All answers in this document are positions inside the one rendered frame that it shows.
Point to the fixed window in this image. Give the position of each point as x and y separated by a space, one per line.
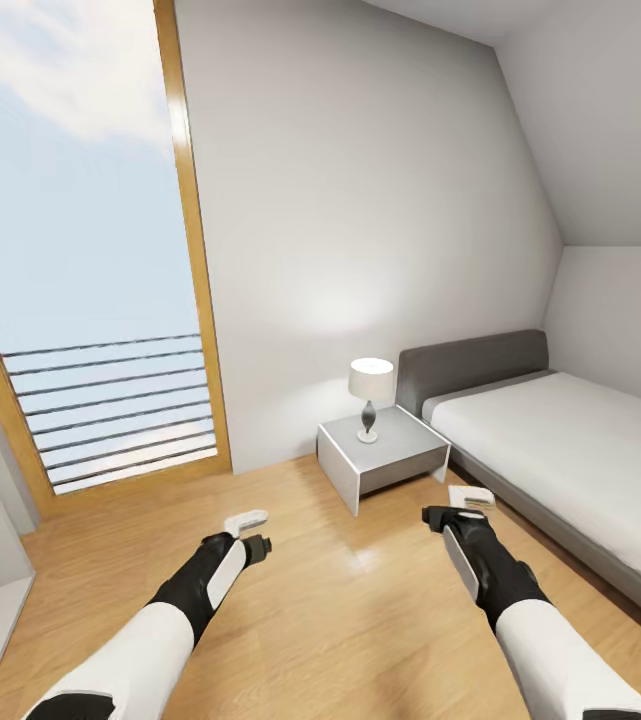
109 375

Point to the table lamp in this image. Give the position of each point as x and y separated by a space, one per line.
370 379

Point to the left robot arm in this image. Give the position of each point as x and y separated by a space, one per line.
133 675

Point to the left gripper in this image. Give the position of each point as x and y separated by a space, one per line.
256 549

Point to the nightstand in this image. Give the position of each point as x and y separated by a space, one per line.
404 446

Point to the bed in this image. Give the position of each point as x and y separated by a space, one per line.
563 451

